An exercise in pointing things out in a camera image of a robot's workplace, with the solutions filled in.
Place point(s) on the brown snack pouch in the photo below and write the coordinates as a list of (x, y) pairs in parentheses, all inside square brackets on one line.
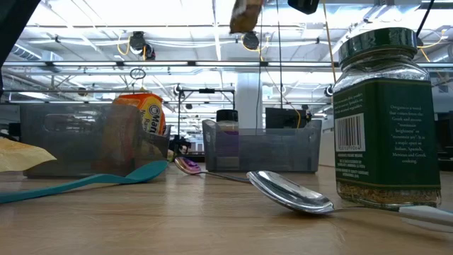
[(246, 17)]

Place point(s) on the black lid purple label jar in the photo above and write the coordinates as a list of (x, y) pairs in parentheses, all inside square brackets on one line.
[(227, 115)]

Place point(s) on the green lid oregano jar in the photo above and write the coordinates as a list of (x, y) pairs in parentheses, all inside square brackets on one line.
[(385, 134)]

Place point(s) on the orange ramen packet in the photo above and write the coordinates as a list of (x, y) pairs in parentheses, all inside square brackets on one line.
[(148, 113)]

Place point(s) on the black computer monitor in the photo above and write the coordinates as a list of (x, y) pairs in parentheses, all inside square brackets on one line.
[(283, 118)]

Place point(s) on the wide grey translucent bin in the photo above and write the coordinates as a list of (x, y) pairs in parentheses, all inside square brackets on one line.
[(276, 152)]

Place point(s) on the purple iridescent spoon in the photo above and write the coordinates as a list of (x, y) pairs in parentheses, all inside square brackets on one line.
[(187, 165)]

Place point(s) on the teal plastic spoon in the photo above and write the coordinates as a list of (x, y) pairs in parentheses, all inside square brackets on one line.
[(148, 173)]

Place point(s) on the long grey translucent bin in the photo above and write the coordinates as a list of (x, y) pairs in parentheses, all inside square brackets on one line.
[(53, 148)]

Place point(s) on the black stand frame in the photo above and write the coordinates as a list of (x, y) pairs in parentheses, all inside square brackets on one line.
[(207, 91)]

